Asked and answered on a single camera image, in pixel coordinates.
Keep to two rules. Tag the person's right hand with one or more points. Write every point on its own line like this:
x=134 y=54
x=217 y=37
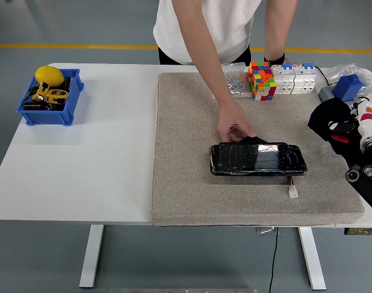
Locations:
x=231 y=117

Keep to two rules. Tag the metal bracket under table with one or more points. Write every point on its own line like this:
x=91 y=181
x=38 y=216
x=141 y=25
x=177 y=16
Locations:
x=266 y=230

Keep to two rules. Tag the yellow tape measure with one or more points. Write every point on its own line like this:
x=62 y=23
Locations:
x=56 y=95

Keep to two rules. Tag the blue plastic block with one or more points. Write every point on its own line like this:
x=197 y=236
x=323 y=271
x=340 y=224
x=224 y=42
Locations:
x=346 y=87

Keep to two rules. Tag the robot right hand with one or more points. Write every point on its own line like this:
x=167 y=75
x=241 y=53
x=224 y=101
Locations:
x=370 y=117

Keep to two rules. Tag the clear bag of metal nuts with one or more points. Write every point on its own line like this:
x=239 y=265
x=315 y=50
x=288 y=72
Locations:
x=239 y=87

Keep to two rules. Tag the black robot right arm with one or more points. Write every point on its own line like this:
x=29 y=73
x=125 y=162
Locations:
x=367 y=180

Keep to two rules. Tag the person's left hand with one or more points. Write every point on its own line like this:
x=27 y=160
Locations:
x=288 y=60

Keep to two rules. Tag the black rag with red tag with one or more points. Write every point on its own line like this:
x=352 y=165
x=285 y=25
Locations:
x=326 y=110

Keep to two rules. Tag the black wrist watch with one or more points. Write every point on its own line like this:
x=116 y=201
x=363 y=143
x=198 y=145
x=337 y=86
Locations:
x=273 y=59

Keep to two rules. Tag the white circuit breaker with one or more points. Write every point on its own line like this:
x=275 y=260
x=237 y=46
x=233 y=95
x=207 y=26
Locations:
x=283 y=81
x=304 y=81

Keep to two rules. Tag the multicoloured cube puzzle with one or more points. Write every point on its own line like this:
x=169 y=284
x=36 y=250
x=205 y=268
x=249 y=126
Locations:
x=260 y=82

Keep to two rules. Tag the table height control panel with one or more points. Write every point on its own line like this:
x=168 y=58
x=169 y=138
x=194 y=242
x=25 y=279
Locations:
x=363 y=231

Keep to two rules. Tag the yellow lemon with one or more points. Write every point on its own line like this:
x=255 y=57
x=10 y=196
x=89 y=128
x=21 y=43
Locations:
x=48 y=75

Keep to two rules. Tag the grey-brown felt mat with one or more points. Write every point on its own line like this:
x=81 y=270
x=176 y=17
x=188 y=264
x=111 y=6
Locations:
x=188 y=152

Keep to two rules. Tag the black panel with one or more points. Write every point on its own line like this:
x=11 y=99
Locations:
x=237 y=160

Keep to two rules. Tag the person's right forearm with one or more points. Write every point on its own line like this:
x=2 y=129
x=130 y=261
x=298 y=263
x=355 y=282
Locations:
x=210 y=67

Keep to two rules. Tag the person's left forearm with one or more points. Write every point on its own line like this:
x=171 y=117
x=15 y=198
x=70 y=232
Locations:
x=275 y=36

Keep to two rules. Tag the crumpled clear plastic bag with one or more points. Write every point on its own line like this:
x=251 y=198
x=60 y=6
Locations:
x=370 y=79

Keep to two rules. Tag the white table leg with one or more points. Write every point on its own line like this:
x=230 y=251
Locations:
x=92 y=259
x=311 y=259

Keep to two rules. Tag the person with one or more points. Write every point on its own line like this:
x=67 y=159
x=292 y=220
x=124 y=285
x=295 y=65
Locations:
x=216 y=27

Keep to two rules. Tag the blue plastic bin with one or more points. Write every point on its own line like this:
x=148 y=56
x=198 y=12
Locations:
x=48 y=117

